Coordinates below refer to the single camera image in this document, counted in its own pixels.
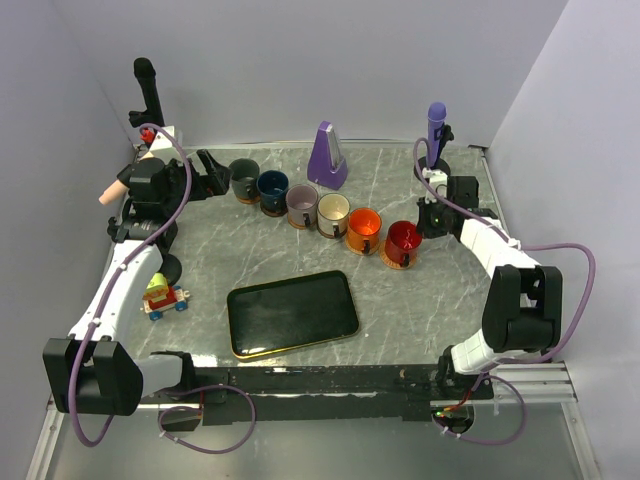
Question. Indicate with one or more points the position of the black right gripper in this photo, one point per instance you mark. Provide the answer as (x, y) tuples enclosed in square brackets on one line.
[(428, 232)]

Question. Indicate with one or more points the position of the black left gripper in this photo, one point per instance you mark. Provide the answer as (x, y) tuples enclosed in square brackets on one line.
[(217, 175)]

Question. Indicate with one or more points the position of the dark green cup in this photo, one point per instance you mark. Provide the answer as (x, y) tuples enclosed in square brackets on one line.
[(245, 173)]

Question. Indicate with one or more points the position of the red cup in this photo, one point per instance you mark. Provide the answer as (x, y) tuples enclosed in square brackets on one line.
[(402, 241)]

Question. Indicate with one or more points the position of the dark blue cup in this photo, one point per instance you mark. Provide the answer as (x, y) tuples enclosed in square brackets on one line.
[(273, 186)]

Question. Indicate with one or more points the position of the woven rattan coaster front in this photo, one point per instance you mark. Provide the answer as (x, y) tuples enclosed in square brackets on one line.
[(395, 265)]

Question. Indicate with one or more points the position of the woven rattan coaster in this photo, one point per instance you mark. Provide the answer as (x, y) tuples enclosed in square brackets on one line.
[(370, 252), (395, 265)]

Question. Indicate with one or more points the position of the orange cup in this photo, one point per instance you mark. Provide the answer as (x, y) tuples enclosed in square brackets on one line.
[(363, 230)]

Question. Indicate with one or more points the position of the dark walnut coaster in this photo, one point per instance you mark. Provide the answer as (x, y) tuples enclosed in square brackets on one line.
[(273, 214), (339, 236)]

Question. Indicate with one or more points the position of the lilac cup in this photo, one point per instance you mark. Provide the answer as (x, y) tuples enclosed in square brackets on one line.
[(302, 201)]

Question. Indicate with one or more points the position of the cream cup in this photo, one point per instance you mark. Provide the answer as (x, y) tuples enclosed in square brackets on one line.
[(333, 211)]

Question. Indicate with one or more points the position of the black arm base beam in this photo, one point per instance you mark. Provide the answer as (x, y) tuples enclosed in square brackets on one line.
[(408, 392)]

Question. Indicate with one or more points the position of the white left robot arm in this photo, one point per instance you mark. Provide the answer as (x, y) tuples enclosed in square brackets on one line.
[(91, 363)]

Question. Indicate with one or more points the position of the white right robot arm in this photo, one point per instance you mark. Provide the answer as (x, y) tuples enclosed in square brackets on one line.
[(522, 312)]

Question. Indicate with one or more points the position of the black purple-microphone stand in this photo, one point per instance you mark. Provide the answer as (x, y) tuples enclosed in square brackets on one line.
[(443, 135)]

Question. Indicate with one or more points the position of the empty black microphone stand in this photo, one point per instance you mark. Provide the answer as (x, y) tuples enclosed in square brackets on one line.
[(171, 269)]

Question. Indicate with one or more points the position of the beige microphone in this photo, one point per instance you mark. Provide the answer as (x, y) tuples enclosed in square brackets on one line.
[(121, 184)]

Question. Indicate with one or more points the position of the purple microphone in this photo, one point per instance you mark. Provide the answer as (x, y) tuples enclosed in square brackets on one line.
[(436, 116)]

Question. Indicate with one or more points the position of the purple metronome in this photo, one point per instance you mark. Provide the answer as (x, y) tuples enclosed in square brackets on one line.
[(327, 166)]

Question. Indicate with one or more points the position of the black microphone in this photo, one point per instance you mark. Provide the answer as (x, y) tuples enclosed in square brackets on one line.
[(145, 74)]

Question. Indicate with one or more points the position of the colourful toy block figure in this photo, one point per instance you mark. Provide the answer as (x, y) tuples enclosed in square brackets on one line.
[(160, 296)]

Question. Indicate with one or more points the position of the black tray gold rim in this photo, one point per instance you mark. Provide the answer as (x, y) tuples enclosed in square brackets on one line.
[(289, 314)]

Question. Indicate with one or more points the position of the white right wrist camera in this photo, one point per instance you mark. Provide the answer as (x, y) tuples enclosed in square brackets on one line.
[(435, 177)]

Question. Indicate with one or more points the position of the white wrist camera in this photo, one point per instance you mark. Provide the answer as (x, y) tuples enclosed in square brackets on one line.
[(158, 144), (435, 177)]

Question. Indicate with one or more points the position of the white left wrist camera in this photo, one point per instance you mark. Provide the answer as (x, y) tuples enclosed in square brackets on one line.
[(158, 144)]

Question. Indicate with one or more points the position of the aluminium frame rail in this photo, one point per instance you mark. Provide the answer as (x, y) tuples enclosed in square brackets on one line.
[(530, 385)]

